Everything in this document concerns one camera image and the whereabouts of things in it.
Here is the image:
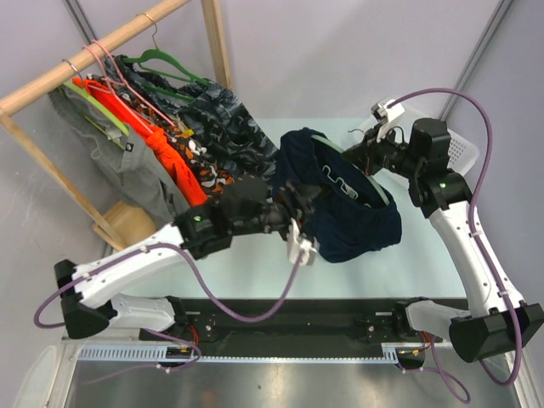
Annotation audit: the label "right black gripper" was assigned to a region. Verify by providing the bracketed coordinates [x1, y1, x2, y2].
[343, 122, 422, 179]

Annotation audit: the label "lime green hanger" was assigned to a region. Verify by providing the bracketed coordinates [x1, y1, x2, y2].
[62, 81, 129, 136]

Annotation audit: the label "dark green hanger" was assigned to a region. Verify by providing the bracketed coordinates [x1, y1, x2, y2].
[116, 48, 212, 103]

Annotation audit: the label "wooden clothes rack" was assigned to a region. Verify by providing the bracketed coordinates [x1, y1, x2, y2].
[1, 1, 232, 249]

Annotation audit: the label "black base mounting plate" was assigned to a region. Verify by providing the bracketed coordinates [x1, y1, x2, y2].
[165, 298, 431, 362]

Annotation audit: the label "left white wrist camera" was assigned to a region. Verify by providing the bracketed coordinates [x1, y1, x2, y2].
[286, 218, 319, 266]

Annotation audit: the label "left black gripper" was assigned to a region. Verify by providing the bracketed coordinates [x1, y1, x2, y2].
[232, 181, 320, 246]

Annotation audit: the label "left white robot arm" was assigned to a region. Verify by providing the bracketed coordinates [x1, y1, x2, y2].
[54, 177, 322, 340]

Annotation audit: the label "grey shorts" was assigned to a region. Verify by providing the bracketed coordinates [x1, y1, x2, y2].
[48, 86, 189, 228]

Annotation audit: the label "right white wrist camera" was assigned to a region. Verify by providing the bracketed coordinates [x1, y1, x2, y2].
[371, 99, 405, 142]

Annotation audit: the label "mint green wavy hanger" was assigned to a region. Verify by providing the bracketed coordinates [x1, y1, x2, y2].
[311, 133, 390, 206]

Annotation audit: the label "white plastic basket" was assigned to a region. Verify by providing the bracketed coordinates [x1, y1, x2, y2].
[352, 103, 479, 176]

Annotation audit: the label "orange patterned shorts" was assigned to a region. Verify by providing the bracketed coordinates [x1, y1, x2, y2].
[91, 76, 234, 197]

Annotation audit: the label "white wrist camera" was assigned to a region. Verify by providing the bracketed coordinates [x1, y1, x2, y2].
[371, 99, 405, 142]
[286, 218, 319, 266]

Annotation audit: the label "navy blue shorts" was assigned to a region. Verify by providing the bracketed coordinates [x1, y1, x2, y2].
[271, 127, 402, 264]

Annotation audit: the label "bright orange shorts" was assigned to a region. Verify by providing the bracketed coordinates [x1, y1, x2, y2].
[72, 77, 208, 207]

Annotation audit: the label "white slotted cable duct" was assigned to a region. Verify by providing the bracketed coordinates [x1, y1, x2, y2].
[78, 345, 399, 364]

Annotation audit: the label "dark camouflage shorts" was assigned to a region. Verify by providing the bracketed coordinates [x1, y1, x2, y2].
[104, 55, 279, 183]

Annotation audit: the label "pink wire hanger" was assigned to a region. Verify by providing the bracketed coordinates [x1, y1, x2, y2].
[82, 40, 176, 128]

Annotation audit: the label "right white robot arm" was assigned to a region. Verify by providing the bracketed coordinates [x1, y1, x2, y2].
[343, 118, 543, 363]

